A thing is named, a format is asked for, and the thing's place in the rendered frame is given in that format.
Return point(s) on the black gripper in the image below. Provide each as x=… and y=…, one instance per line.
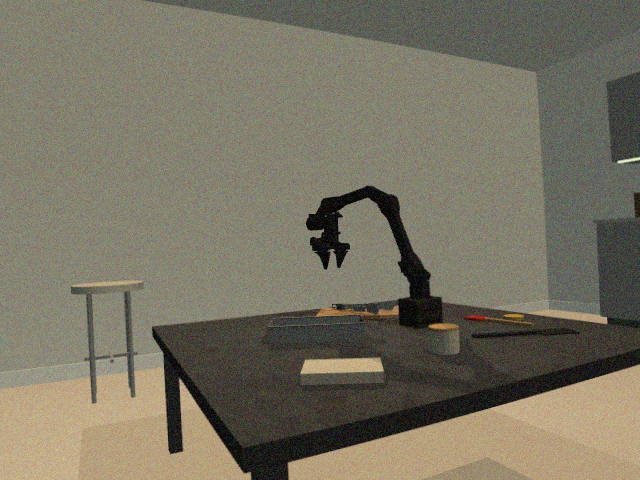
x=331, y=239

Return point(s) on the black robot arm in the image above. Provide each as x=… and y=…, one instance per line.
x=410, y=264

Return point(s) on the grey jar with wooden lid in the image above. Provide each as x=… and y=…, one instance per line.
x=444, y=339

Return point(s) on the wooden cutting board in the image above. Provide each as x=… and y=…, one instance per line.
x=383, y=314

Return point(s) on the beige rectangular block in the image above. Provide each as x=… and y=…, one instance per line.
x=342, y=371

